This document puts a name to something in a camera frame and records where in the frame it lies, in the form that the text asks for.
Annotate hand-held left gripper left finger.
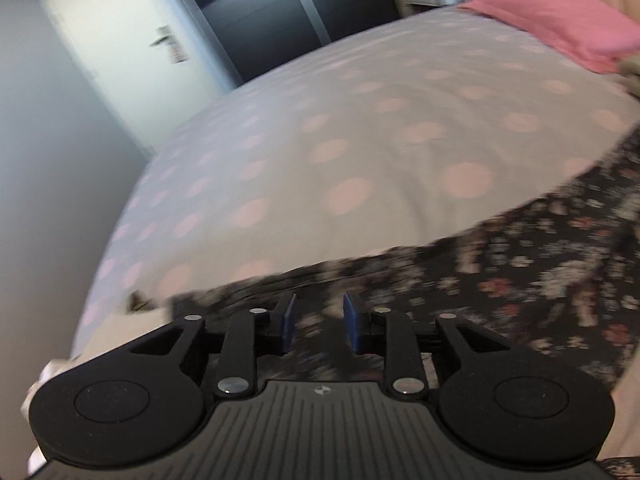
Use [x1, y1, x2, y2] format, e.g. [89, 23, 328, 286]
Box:
[131, 293, 299, 400]

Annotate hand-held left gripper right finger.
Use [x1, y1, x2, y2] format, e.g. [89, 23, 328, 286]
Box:
[342, 292, 507, 400]

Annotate dark floral pants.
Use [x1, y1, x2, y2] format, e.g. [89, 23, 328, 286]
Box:
[172, 127, 640, 480]

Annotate polka dot bed duvet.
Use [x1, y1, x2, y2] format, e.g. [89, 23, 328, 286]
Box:
[70, 0, 640, 361]

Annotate white garment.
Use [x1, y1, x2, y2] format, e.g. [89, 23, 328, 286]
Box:
[25, 304, 173, 478]

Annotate white door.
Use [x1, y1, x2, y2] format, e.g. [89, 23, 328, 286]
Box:
[42, 0, 237, 157]

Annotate dark wardrobe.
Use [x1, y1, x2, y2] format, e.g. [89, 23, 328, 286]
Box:
[169, 0, 422, 87]

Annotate pink pillow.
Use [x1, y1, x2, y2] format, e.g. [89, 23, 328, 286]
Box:
[457, 0, 640, 74]

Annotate door handle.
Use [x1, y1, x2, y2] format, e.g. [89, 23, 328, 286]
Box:
[149, 26, 187, 65]

